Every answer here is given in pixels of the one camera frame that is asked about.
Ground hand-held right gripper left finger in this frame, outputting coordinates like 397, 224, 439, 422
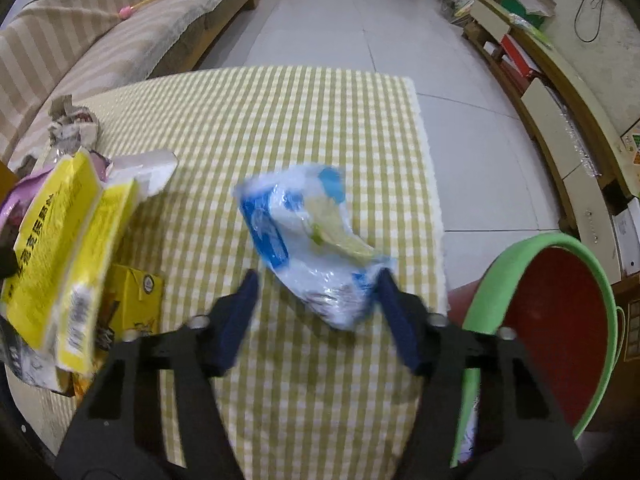
55, 269, 261, 480

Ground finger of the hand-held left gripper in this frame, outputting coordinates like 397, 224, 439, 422
0, 245, 18, 281

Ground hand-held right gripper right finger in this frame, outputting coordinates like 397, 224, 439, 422
377, 267, 586, 480

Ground yellow plastic bag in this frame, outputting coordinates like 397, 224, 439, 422
0, 152, 141, 376

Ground yellow orange carton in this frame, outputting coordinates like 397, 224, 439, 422
70, 262, 167, 401

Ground blue white plastic wrapper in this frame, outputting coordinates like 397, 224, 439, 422
234, 162, 393, 331

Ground large red bin green rim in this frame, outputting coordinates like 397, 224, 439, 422
447, 232, 626, 466

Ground crumpled silver foil wrapper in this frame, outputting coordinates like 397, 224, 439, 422
0, 310, 66, 393

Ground crumpled patterned paper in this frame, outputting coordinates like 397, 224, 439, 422
47, 95, 103, 158

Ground striped beige sofa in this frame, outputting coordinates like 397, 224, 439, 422
0, 0, 268, 171

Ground wooden television cabinet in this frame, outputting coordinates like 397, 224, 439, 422
462, 0, 640, 281

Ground red white box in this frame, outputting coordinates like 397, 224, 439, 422
500, 34, 542, 77

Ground green flat packet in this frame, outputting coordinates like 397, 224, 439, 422
510, 12, 556, 51

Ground green box with papers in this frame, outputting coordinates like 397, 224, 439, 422
502, 0, 558, 28

